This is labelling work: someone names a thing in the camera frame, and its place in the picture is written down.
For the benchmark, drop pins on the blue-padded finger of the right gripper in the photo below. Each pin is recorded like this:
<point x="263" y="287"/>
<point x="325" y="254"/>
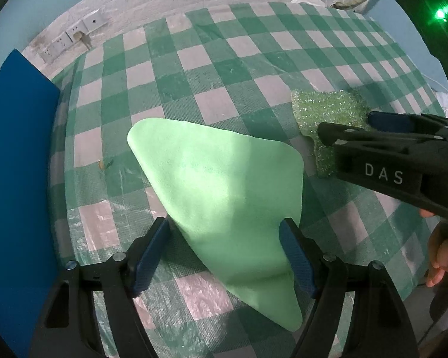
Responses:
<point x="427" y="124"/>
<point x="360" y="141"/>

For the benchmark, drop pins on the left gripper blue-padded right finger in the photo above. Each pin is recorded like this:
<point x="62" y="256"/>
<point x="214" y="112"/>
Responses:
<point x="379" y="324"/>

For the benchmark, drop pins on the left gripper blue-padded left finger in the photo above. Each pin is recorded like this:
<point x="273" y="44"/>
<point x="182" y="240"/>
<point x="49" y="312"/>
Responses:
<point x="68" y="325"/>

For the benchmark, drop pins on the green glittery mesh cloth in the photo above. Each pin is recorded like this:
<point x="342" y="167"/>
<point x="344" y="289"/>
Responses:
<point x="310" y="108"/>

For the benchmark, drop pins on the light green microfiber cloth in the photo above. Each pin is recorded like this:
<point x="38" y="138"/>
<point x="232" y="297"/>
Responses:
<point x="227" y="193"/>

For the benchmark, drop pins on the person's right hand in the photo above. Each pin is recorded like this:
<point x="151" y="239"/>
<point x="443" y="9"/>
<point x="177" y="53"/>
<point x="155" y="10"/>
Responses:
<point x="438" y="254"/>

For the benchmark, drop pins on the green white checkered tablecloth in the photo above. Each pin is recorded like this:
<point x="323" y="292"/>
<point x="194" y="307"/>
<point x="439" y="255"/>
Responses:
<point x="231" y="67"/>

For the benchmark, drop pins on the white electric kettle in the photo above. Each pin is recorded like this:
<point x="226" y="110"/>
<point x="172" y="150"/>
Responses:
<point x="315" y="3"/>

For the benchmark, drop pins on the blue cardboard box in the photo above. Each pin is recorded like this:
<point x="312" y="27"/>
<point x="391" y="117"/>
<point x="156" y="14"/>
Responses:
<point x="28" y="266"/>

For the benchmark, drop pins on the white wall socket strip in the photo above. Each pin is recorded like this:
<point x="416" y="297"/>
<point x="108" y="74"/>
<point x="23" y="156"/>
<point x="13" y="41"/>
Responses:
<point x="78" y="32"/>

